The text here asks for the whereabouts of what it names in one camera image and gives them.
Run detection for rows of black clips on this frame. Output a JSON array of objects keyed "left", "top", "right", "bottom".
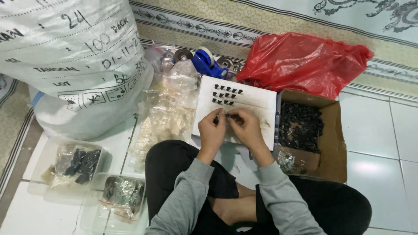
[{"left": 212, "top": 84, "right": 244, "bottom": 107}]

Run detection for person's bare foot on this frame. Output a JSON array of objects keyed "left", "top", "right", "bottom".
[{"left": 212, "top": 182, "right": 258, "bottom": 226}]

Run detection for person's right hand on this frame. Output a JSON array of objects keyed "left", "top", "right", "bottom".
[{"left": 227, "top": 108, "right": 265, "bottom": 154}]

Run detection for brown cardboard box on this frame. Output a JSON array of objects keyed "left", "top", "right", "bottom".
[{"left": 274, "top": 88, "right": 348, "bottom": 184}]

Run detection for white foam board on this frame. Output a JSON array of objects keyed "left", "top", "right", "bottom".
[{"left": 191, "top": 75, "right": 278, "bottom": 151}]

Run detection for heap of black plastic parts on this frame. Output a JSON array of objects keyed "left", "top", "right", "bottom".
[{"left": 278, "top": 101, "right": 325, "bottom": 154}]

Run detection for red plastic bag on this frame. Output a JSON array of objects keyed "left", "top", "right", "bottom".
[{"left": 236, "top": 32, "right": 375, "bottom": 100}]

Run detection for blue tape dispenser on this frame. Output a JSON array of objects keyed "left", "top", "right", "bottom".
[{"left": 191, "top": 46, "right": 230, "bottom": 80}]

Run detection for bag of metal clips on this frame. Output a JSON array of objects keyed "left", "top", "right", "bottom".
[{"left": 99, "top": 175, "right": 146, "bottom": 223}]

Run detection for bag of black parts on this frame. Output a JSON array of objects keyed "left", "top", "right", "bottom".
[{"left": 48, "top": 144, "right": 102, "bottom": 190}]

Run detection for pile of small metal clips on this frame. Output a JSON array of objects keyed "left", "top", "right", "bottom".
[{"left": 276, "top": 149, "right": 297, "bottom": 174}]

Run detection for large white woven sack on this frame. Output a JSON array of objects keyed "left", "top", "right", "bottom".
[{"left": 0, "top": 0, "right": 155, "bottom": 113}]

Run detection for clear plastic container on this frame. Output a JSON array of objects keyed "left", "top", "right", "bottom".
[
  {"left": 80, "top": 172, "right": 148, "bottom": 235},
  {"left": 27, "top": 136, "right": 109, "bottom": 200}
]

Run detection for pile of clear plastic bags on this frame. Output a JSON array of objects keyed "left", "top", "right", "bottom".
[{"left": 128, "top": 42, "right": 200, "bottom": 171}]

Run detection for person's legs in black trousers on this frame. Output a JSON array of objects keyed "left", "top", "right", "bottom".
[{"left": 145, "top": 140, "right": 373, "bottom": 235}]

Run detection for small black plastic clip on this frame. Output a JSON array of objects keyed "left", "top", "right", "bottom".
[{"left": 225, "top": 113, "right": 243, "bottom": 126}]

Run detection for person's left hand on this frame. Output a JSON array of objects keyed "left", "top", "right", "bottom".
[{"left": 197, "top": 108, "right": 227, "bottom": 155}]

